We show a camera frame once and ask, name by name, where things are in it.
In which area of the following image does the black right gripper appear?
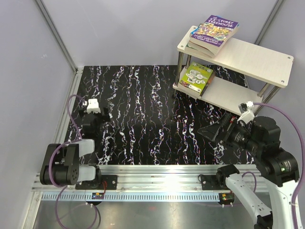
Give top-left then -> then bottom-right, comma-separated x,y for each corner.
198,112 -> 263,155

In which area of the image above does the lime green treehouse book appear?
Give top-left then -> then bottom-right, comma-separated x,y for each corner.
179,62 -> 215,95

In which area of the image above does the orange 78-storey treehouse book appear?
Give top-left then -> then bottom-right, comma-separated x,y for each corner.
185,42 -> 215,57

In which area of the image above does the purple treehouse book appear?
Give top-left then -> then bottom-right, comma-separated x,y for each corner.
202,15 -> 239,55

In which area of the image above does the dark tale of two cities book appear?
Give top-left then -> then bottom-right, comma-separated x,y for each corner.
179,70 -> 215,96

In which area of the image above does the green 104-storey treehouse book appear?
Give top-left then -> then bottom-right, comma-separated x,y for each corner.
185,22 -> 217,57

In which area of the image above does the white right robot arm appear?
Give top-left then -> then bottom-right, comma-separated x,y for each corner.
198,114 -> 302,229

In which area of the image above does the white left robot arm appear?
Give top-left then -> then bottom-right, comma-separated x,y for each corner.
40,107 -> 110,189

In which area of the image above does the black marble pattern mat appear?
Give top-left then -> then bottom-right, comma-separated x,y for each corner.
77,65 -> 254,165

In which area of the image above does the white two-tier shelf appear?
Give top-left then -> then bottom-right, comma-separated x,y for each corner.
173,26 -> 294,115

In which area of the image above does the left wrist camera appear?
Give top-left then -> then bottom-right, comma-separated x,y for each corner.
82,99 -> 101,114

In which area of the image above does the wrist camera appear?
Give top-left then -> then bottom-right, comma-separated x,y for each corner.
237,101 -> 255,124
82,99 -> 101,114

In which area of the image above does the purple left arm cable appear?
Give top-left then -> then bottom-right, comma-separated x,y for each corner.
47,94 -> 98,227

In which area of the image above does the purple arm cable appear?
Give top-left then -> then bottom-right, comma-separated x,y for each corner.
47,94 -> 98,227
242,102 -> 305,229

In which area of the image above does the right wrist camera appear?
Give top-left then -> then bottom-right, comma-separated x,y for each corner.
237,101 -> 255,124

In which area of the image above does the aluminium mounting rail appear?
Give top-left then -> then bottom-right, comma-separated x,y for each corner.
30,164 -> 290,194

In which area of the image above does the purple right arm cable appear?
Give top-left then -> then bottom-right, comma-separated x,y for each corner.
242,102 -> 305,229

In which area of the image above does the white slotted cable duct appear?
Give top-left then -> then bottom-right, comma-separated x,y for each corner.
42,191 -> 220,202

